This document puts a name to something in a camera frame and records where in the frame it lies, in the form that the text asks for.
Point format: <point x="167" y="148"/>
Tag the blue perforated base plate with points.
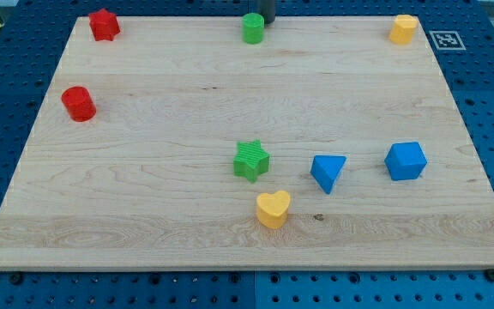
<point x="31" y="43"/>

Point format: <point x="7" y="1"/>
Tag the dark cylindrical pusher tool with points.
<point x="267" y="9"/>

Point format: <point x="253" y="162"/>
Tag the green star block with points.
<point x="251" y="160"/>

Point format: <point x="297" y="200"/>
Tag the white fiducial marker tag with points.
<point x="447" y="40"/>

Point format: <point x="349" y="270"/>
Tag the blue triangle block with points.
<point x="325" y="169"/>

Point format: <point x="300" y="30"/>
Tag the red star block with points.
<point x="104" y="25"/>

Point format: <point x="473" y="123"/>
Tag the blue cube block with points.
<point x="405" y="161"/>

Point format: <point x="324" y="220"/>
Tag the yellow pentagon block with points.
<point x="403" y="29"/>

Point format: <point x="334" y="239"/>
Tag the green cylinder block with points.
<point x="252" y="28"/>

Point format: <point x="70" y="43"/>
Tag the red cylinder block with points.
<point x="78" y="103"/>

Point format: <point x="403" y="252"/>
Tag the wooden board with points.
<point x="147" y="184"/>

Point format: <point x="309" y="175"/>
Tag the yellow heart block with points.
<point x="272" y="208"/>

